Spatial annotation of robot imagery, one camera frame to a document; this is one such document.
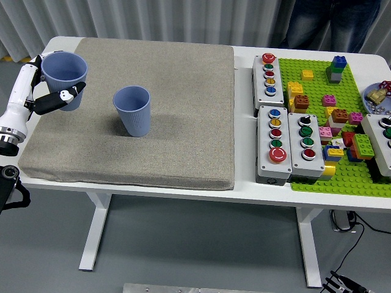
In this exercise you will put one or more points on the yellow and grey toy brick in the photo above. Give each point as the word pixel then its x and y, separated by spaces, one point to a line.
pixel 330 171

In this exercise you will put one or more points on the white table leg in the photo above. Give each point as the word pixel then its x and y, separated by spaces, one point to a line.
pixel 94 232
pixel 308 244

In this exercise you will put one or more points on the red white valve wheel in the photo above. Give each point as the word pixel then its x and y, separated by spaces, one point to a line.
pixel 385 86

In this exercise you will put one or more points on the small yellow toy brick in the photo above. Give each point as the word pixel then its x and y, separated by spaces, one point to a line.
pixel 307 75

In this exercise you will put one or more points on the pink toy brick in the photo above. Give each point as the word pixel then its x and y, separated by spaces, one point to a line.
pixel 356 118
pixel 329 100
pixel 325 133

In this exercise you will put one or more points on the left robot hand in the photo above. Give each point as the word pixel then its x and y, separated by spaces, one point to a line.
pixel 16 100

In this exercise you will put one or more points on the grey selector switch control box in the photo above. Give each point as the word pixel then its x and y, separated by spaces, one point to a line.
pixel 317 158

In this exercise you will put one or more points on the grey push-button control box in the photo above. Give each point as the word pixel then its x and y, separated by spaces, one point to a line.
pixel 378 143

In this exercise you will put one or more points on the person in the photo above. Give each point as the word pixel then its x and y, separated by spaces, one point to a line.
pixel 308 27

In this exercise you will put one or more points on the dark green toy brick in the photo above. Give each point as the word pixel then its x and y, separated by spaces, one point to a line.
pixel 333 70

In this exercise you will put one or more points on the large green toy brick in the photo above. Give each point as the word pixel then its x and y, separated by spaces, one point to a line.
pixel 363 145

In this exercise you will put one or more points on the red toy brick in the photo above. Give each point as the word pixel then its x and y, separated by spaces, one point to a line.
pixel 348 138

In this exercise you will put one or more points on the brass pipe fitting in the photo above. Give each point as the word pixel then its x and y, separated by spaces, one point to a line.
pixel 375 95

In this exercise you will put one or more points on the blue dish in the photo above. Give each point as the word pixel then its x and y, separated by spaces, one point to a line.
pixel 366 94

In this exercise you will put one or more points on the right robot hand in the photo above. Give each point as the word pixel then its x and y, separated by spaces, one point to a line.
pixel 340 285

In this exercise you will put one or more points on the multicolour toy brick stack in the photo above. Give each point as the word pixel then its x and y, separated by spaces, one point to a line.
pixel 354 156

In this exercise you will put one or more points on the cream toy brick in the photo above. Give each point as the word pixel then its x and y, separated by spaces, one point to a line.
pixel 335 126

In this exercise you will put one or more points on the grey five-button control box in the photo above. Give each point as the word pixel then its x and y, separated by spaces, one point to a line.
pixel 276 94
pixel 264 143

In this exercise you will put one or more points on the green studded baseplate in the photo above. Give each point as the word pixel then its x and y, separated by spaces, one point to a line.
pixel 317 88

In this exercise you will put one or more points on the grey power strip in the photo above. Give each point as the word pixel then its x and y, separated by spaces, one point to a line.
pixel 340 220

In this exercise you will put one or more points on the small white paper tag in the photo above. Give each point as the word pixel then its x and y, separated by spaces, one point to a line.
pixel 338 142

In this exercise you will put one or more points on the blue and yellow toy brick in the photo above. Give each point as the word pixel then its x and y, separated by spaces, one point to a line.
pixel 333 153

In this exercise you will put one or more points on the grey-brown fabric mat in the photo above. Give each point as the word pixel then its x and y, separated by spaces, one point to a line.
pixel 171 122

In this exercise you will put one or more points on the white pleated curtain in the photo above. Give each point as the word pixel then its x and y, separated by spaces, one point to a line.
pixel 183 18

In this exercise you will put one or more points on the yellow toy brick stack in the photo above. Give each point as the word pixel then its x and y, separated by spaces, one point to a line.
pixel 294 88

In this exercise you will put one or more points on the blue ribbed plastic cup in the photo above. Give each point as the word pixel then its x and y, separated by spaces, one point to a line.
pixel 64 68
pixel 134 116

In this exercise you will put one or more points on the brown toy brick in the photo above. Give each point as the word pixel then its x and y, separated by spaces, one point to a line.
pixel 339 116
pixel 301 102

